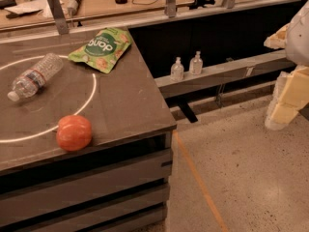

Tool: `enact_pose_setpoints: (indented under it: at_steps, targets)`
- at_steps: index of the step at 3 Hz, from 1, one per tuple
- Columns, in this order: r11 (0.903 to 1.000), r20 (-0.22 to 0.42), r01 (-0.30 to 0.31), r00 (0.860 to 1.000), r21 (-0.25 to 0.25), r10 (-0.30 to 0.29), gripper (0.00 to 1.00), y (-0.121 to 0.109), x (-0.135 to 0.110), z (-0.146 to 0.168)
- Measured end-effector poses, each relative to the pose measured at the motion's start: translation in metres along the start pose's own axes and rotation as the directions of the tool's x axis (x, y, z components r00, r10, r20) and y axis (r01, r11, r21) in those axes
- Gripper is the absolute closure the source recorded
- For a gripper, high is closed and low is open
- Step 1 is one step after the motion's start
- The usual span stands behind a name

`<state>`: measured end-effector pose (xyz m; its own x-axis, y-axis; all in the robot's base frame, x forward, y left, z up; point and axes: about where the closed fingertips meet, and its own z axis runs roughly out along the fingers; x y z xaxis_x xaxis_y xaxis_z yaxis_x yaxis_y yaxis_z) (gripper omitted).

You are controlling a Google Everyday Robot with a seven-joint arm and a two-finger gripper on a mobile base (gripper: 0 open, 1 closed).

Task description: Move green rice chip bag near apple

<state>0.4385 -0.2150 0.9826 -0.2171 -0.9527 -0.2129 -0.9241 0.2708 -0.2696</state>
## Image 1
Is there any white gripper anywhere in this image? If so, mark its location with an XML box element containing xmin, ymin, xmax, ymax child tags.
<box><xmin>264</xmin><ymin>1</ymin><xmax>309</xmax><ymax>131</ymax></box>

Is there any green rice chip bag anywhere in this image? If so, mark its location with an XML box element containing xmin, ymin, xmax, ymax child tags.
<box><xmin>68</xmin><ymin>28</ymin><xmax>132</xmax><ymax>73</ymax></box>

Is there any red apple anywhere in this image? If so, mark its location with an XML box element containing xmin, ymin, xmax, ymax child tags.
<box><xmin>56</xmin><ymin>115</ymin><xmax>92</xmax><ymax>152</ymax></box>

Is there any right clear sanitizer bottle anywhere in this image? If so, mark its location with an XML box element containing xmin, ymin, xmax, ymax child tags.
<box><xmin>189</xmin><ymin>51</ymin><xmax>203</xmax><ymax>74</ymax></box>

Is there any clear sanitizer bottle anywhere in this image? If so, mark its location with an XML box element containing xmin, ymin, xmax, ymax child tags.
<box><xmin>170</xmin><ymin>57</ymin><xmax>184</xmax><ymax>81</ymax></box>
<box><xmin>189</xmin><ymin>51</ymin><xmax>203</xmax><ymax>74</ymax></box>

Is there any left clear sanitizer bottle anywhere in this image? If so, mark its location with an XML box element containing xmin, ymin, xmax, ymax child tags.
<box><xmin>170</xmin><ymin>57</ymin><xmax>184</xmax><ymax>81</ymax></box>

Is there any dark wooden table base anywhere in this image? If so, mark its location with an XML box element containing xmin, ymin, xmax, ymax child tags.
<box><xmin>0</xmin><ymin>132</ymin><xmax>173</xmax><ymax>232</ymax></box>

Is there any rolled grey tool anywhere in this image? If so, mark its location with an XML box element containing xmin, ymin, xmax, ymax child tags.
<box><xmin>67</xmin><ymin>0</ymin><xmax>82</xmax><ymax>16</ymax></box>

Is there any clear plastic water bottle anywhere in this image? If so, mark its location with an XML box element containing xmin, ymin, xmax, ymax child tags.
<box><xmin>8</xmin><ymin>53</ymin><xmax>64</xmax><ymax>102</ymax></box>

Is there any white paper sheet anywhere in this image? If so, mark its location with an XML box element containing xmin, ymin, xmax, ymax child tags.
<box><xmin>6</xmin><ymin>3</ymin><xmax>42</xmax><ymax>15</ymax></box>

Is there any grey metal rail shelf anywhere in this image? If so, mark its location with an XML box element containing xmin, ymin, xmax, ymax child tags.
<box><xmin>155</xmin><ymin>50</ymin><xmax>295</xmax><ymax>99</ymax></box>

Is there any grey metal bracket middle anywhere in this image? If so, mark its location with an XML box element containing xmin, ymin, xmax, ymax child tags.
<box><xmin>164</xmin><ymin>0</ymin><xmax>176</xmax><ymax>18</ymax></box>

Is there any grey metal bracket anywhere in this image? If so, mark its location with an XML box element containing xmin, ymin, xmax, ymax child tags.
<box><xmin>164</xmin><ymin>0</ymin><xmax>176</xmax><ymax>18</ymax></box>
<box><xmin>47</xmin><ymin>0</ymin><xmax>69</xmax><ymax>35</ymax></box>

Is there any grey metal bracket left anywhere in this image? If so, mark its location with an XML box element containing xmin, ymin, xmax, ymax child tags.
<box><xmin>47</xmin><ymin>0</ymin><xmax>69</xmax><ymax>35</ymax></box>

